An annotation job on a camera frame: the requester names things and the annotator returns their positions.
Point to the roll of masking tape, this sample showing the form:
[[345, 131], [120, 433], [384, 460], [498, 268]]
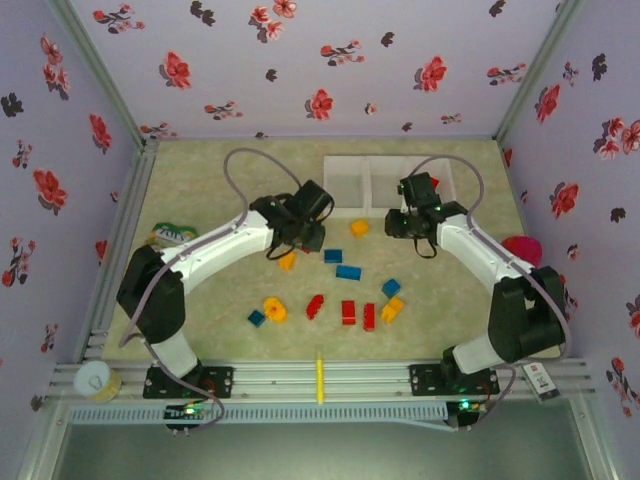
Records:
[[97, 381]]

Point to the red stepped lego piece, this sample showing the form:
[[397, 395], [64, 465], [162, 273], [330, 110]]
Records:
[[315, 306]]

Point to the red rectangular lego brick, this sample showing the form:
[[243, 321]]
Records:
[[369, 316], [348, 312]]

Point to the green candy bag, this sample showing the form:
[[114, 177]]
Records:
[[167, 234]]

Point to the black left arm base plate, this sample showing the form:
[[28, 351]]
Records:
[[220, 382]]

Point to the aluminium corner post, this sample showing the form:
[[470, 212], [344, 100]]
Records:
[[95, 70], [540, 65]]

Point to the magenta plastic bowl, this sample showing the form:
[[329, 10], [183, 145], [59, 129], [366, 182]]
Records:
[[525, 248]]

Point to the white label card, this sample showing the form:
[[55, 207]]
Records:
[[540, 382]]

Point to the red long lego brick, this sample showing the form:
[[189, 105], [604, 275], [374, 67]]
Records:
[[434, 182]]

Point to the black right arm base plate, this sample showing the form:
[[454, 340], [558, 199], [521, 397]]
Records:
[[425, 377]]

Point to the yellow round lego piece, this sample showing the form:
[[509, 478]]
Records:
[[272, 306]]

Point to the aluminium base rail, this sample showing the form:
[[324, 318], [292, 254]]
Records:
[[280, 380]]

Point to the yellow square lego brick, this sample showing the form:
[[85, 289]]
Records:
[[359, 227], [387, 315], [396, 303], [287, 261]]

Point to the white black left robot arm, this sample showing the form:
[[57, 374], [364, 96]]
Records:
[[225, 245]]

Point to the blue long lego brick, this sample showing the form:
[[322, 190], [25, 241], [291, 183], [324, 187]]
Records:
[[348, 272]]

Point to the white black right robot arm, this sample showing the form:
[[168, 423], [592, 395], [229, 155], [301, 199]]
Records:
[[480, 250]]

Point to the yellow marker strip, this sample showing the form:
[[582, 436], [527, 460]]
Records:
[[320, 377]]

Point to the aluminium side rail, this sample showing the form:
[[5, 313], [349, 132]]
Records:
[[125, 225]]

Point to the blue square lego brick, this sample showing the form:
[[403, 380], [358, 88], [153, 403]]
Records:
[[332, 255], [256, 318], [391, 287]]

